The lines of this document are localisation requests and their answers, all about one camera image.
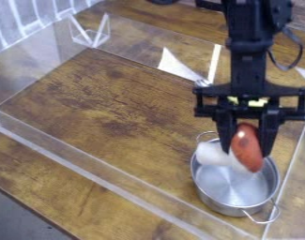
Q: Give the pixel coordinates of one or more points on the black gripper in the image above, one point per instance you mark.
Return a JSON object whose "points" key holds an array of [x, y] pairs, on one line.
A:
{"points": [[220, 102]]}

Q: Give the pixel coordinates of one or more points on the red and white toy mushroom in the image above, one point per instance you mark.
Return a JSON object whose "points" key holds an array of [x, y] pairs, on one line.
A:
{"points": [[244, 156]]}

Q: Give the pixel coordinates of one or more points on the silver metal pot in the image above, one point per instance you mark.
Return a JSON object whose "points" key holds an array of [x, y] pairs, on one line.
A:
{"points": [[228, 188]]}

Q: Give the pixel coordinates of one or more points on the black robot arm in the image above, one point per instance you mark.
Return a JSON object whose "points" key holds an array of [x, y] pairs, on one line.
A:
{"points": [[255, 21]]}

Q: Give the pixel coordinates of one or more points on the clear acrylic enclosure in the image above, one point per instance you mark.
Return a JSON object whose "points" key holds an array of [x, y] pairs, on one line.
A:
{"points": [[99, 129]]}

